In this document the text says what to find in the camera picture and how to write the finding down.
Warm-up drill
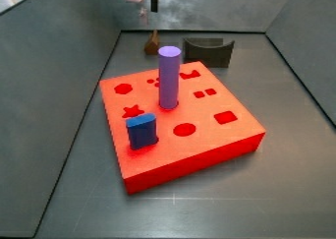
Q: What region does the black curved fixture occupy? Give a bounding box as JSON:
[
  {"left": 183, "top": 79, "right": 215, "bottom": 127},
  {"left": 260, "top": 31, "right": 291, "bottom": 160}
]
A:
[{"left": 183, "top": 37, "right": 235, "bottom": 68}]

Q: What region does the purple cylinder peg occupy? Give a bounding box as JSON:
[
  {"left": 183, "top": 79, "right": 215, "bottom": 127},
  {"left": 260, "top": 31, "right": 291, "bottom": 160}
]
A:
[{"left": 159, "top": 46, "right": 181, "bottom": 109}]

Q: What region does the blue rounded block peg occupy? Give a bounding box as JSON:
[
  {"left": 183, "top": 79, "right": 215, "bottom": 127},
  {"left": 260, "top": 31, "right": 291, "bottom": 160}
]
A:
[{"left": 125, "top": 113, "right": 159, "bottom": 149}]

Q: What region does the red shape sorter block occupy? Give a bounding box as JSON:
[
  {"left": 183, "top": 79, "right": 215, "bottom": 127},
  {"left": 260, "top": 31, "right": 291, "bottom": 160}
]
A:
[{"left": 100, "top": 62, "right": 265, "bottom": 194}]

